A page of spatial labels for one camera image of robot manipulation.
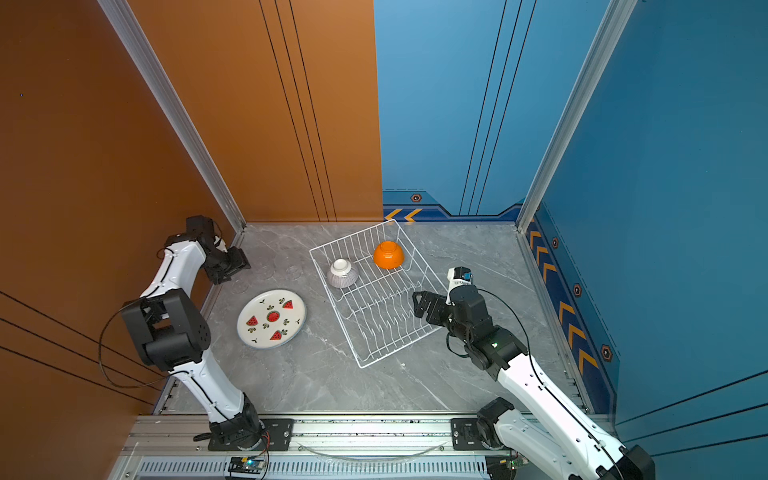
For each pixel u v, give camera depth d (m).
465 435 0.72
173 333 0.50
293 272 1.02
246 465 0.71
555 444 0.52
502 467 0.70
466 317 0.55
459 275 0.67
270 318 0.91
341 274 0.97
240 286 0.99
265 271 1.03
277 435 0.74
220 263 0.78
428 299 0.67
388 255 1.03
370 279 1.00
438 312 0.67
